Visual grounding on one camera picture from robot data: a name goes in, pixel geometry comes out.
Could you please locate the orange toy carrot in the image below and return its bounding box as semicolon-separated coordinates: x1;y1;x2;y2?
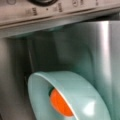
50;89;73;117

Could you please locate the teal bowl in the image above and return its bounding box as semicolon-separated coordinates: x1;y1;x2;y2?
28;71;111;120

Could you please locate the silver toaster oven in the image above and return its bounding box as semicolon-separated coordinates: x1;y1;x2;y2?
0;0;120;120

